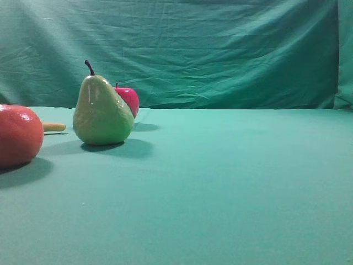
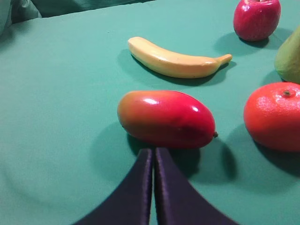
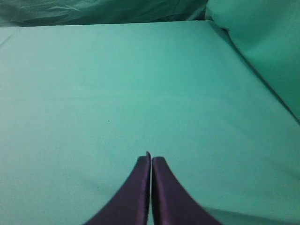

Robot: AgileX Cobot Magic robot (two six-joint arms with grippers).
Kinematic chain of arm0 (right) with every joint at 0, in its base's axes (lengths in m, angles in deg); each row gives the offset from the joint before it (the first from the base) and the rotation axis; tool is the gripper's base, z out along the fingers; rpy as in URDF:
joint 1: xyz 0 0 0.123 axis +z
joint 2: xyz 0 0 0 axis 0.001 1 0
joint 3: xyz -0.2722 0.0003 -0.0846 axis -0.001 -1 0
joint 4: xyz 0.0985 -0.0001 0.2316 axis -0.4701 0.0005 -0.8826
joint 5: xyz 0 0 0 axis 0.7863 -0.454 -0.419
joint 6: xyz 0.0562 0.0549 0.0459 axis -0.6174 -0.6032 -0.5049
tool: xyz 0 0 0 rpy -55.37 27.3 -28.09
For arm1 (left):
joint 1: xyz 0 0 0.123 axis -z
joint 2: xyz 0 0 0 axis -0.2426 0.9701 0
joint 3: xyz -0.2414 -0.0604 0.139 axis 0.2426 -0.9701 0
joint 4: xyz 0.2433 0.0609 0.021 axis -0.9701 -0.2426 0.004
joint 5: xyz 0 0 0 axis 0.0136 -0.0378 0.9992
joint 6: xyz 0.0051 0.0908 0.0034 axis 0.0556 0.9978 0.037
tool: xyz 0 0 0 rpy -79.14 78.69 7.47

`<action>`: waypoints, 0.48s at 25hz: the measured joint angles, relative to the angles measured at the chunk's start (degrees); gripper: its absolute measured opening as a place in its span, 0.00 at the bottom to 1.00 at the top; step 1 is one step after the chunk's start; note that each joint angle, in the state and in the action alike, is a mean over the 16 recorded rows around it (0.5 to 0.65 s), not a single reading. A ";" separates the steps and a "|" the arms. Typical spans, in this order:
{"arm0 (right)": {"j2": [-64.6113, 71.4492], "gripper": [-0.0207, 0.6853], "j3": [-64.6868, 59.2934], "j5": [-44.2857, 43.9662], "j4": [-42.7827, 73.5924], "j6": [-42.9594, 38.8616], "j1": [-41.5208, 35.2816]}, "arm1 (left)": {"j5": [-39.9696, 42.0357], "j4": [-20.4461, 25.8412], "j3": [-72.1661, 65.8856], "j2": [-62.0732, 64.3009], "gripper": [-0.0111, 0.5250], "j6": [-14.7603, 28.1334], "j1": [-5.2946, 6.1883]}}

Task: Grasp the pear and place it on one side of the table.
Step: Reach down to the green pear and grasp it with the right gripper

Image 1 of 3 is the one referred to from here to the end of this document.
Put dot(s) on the green pear with stem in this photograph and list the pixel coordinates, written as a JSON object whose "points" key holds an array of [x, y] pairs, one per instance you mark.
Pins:
{"points": [[101, 116]]}

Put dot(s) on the red apple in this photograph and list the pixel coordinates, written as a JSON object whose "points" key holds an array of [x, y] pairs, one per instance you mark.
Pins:
{"points": [[131, 98]]}

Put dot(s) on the green backdrop cloth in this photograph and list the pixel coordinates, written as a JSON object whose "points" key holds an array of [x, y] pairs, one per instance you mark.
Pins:
{"points": [[181, 54]]}

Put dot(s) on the yellow-orange stick object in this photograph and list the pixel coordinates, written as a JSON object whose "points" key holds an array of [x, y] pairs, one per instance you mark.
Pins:
{"points": [[57, 127]]}

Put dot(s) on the orange tangerine fruit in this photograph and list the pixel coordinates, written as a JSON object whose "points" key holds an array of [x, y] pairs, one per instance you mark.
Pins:
{"points": [[22, 135]]}

